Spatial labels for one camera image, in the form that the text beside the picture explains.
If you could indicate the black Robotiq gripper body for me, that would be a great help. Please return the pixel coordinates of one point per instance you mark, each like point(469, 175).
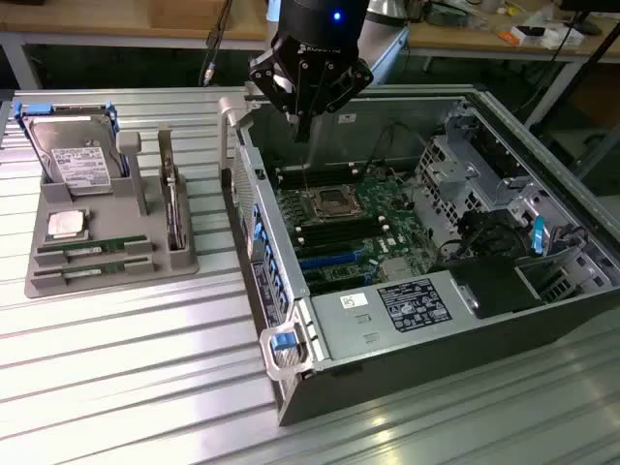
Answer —
point(315, 29)

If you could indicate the green RAM stick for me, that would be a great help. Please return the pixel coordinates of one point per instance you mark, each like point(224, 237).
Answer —
point(111, 243)
point(106, 268)

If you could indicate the black RAM slot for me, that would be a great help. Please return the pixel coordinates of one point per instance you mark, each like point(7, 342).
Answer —
point(344, 237)
point(315, 173)
point(339, 223)
point(315, 182)

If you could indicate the thin socket locking lever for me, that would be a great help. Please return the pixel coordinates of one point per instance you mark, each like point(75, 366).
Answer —
point(306, 181)

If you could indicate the brown cardboard box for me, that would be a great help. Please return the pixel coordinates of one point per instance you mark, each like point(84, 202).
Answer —
point(189, 14)

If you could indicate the CPU socket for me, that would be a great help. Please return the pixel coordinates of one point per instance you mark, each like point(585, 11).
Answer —
point(334, 203)

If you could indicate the wooden workbench with clutter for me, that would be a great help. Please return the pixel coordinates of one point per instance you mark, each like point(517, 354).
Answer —
point(460, 36)

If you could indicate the silver metal disk bay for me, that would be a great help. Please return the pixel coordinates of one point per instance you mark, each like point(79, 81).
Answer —
point(445, 194)

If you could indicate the green motherboard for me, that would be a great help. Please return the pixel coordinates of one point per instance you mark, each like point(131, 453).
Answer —
point(402, 227)

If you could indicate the graphics card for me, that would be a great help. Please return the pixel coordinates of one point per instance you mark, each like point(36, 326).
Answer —
point(173, 213)

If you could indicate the orange and white box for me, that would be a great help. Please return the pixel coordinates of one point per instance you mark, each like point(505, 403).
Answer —
point(511, 35)

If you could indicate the blue expansion slot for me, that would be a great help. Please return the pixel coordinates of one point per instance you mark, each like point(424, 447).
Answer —
point(334, 260)

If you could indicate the silver chipset heatsink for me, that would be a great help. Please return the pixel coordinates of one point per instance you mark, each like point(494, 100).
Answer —
point(399, 269)

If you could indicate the silver hard disk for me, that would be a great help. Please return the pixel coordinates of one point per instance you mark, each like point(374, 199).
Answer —
point(72, 140)

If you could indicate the grey parts rack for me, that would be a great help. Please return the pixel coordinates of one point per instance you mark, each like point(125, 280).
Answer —
point(106, 218)

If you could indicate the white flat box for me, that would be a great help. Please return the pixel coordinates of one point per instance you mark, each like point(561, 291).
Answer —
point(562, 38)

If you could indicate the blue disk caddy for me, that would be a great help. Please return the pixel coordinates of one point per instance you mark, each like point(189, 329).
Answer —
point(36, 107)

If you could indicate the grey power supply unit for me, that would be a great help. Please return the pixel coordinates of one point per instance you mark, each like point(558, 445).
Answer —
point(349, 329)

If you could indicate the black slanted pole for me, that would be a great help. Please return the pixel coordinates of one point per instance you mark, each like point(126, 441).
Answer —
point(588, 72)

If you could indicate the blue plastic latch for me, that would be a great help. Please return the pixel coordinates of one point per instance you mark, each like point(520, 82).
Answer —
point(537, 237)

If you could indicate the black fan shroud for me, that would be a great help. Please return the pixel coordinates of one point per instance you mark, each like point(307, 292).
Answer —
point(494, 286)

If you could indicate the silver CPU chip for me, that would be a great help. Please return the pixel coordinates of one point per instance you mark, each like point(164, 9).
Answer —
point(65, 224)

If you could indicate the open black PC case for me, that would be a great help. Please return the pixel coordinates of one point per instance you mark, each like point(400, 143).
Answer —
point(436, 378)

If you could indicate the aluminium profile rail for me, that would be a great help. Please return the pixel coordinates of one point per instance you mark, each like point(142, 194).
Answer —
point(557, 155)

